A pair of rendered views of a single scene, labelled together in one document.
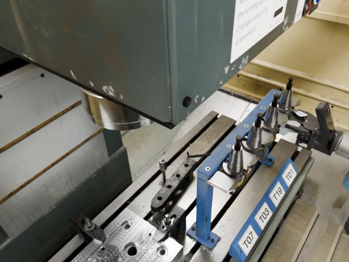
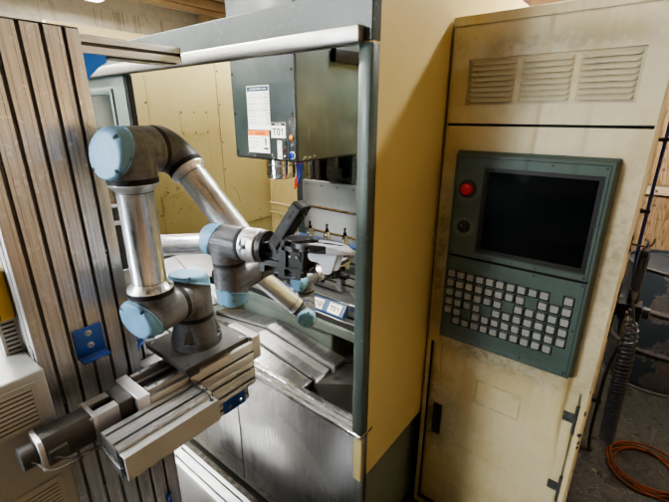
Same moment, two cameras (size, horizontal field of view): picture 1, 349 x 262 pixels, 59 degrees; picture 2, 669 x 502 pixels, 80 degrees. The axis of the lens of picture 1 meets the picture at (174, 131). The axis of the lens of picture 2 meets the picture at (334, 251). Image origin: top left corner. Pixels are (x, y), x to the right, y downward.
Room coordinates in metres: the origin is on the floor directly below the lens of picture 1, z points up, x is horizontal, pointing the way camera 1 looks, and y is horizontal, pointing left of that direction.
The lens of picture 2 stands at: (0.75, -2.16, 1.83)
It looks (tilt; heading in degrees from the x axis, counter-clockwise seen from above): 19 degrees down; 90
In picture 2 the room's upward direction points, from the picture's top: straight up
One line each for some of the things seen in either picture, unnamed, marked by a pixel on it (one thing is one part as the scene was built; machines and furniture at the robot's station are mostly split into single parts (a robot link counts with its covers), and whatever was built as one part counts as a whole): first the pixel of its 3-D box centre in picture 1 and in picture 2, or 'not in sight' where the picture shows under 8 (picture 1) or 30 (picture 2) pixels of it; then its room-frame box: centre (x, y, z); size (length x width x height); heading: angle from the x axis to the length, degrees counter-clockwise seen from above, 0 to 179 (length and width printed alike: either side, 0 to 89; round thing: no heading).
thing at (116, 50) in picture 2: not in sight; (122, 51); (0.15, -0.89, 2.00); 0.32 x 0.09 x 0.05; 51
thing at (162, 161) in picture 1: (163, 171); not in sight; (0.78, 0.05, 0.96); 0.03 x 0.03 x 0.13
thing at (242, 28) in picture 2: not in sight; (153, 53); (0.05, -0.43, 2.06); 2.08 x 0.04 x 0.12; 141
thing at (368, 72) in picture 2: not in sight; (363, 269); (0.85, -1.07, 1.40); 0.04 x 0.04 x 1.20; 51
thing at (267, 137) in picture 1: (261, 135); not in sight; (0.69, -0.26, 1.21); 0.07 x 0.05 x 0.01; 51
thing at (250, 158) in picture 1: (244, 157); not in sight; (0.60, -0.19, 1.21); 0.07 x 0.05 x 0.01; 51
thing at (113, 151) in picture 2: not in sight; (143, 237); (0.27, -1.19, 1.54); 0.15 x 0.12 x 0.55; 65
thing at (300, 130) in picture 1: (299, 127); not in sight; (0.75, -0.40, 1.19); 0.09 x 0.05 x 0.02; 67
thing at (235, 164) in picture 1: (236, 157); not in sight; (0.56, -0.16, 1.26); 0.04 x 0.04 x 0.07
